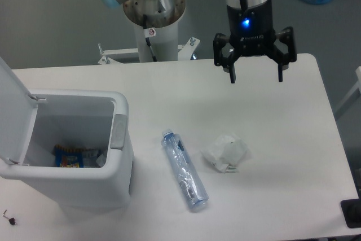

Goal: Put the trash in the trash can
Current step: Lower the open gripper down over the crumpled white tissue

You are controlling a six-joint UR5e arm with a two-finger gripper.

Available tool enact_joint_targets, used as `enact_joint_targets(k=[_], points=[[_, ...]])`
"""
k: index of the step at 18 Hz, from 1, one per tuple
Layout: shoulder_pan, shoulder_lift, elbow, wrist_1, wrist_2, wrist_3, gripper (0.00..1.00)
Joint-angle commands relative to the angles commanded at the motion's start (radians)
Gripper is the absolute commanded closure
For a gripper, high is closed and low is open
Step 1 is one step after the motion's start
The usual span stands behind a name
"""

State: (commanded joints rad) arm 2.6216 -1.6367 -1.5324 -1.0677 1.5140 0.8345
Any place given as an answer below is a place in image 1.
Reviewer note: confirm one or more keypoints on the white pedestal base frame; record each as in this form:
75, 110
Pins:
124, 56

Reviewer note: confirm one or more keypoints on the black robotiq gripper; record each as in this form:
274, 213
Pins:
250, 32

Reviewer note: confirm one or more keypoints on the black device at table edge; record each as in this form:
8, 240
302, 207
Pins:
351, 212

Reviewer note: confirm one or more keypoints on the white open trash can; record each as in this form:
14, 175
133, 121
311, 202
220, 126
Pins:
72, 146

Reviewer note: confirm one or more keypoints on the clear plastic water bottle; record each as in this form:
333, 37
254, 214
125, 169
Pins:
185, 173

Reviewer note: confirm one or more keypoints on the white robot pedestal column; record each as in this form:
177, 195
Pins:
155, 24

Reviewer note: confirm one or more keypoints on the blue snack wrapper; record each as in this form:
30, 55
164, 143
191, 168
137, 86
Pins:
68, 157

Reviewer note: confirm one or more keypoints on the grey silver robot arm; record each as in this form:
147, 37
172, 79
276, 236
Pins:
283, 52

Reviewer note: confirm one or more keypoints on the white furniture leg right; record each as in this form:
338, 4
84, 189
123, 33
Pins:
349, 99

